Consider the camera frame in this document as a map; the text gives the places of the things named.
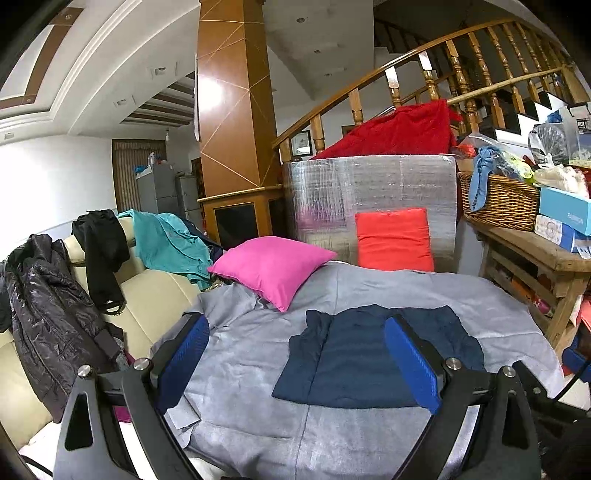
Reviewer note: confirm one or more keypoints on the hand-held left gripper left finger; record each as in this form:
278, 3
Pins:
184, 355

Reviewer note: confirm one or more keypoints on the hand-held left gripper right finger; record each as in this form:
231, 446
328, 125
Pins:
413, 364

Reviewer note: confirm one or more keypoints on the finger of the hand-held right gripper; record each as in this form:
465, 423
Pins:
535, 385

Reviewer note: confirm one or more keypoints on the navy blue jacket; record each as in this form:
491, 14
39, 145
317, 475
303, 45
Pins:
351, 355

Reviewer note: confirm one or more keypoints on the cream leather sofa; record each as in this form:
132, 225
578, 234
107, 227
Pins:
157, 295

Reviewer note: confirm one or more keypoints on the magenta cloth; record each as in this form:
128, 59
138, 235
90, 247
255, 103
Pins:
122, 413

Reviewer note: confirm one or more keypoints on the grey blanket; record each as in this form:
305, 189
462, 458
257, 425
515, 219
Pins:
258, 415

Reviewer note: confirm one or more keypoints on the teal garment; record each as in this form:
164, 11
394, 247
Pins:
171, 244

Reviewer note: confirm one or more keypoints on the dark blue garment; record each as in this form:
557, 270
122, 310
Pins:
207, 244

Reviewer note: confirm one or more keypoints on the pink pillow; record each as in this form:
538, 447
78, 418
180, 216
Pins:
272, 267

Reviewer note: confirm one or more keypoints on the orange-red pillow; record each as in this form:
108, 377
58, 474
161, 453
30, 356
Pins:
392, 240

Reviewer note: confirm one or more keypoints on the black garment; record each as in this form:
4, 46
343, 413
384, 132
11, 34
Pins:
99, 249

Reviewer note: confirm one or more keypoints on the wooden table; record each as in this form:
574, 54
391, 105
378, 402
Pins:
531, 244

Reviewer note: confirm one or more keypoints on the black shiny puffer jacket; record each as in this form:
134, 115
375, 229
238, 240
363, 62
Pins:
46, 323

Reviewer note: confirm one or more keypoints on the small grey refrigerator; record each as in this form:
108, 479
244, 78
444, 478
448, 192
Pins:
189, 198

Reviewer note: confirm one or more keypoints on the large grey refrigerator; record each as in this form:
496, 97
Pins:
157, 189

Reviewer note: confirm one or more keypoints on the light blue box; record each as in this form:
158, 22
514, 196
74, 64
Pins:
563, 207

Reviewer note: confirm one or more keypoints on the wicker basket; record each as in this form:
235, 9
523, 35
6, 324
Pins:
508, 203

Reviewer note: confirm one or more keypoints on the silver foil panel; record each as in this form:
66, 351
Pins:
397, 180

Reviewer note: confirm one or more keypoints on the brown curtain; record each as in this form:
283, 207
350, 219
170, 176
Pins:
124, 175

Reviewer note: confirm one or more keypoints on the blue cloth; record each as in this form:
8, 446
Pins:
480, 180

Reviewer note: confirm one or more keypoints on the white plastic bag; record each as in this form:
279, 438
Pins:
558, 177

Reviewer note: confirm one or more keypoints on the yellow green cloth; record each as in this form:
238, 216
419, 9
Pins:
517, 166

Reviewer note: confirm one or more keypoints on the red cloth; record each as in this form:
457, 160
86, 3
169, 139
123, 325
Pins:
397, 131

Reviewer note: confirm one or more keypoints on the framed picture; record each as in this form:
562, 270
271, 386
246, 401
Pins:
301, 144

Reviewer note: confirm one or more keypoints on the grey plastic bag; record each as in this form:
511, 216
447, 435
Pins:
549, 141

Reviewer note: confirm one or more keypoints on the clear plastic container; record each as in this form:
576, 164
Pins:
579, 134

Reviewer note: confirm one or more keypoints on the black white staircase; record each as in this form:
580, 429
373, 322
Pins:
526, 122

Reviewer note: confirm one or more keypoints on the wooden stair railing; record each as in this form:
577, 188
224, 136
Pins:
355, 106

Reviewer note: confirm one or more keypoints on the wooden column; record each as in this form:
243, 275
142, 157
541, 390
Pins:
226, 92

